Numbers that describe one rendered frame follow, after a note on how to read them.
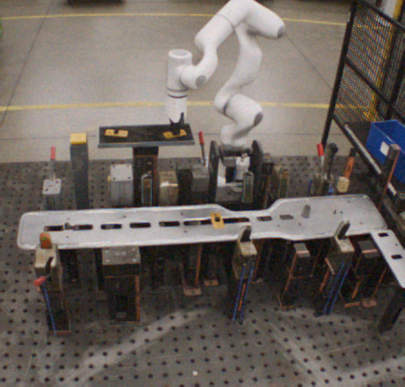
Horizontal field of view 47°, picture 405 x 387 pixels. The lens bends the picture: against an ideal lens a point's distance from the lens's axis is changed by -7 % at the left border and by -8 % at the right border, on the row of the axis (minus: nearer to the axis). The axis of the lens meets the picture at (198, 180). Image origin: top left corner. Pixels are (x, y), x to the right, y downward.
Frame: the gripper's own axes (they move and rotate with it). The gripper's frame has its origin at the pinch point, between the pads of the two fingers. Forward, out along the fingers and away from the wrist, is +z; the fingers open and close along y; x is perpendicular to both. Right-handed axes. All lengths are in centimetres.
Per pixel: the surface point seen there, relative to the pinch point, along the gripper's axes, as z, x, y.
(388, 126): 5, 101, 21
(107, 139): 2.6, -25.6, -5.8
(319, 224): 19, 35, 52
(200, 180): 12.1, 2.1, 18.9
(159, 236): 18.7, -21.0, 34.5
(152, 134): 2.6, -8.1, -3.1
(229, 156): 2.9, 12.3, 20.7
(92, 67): 118, 61, -329
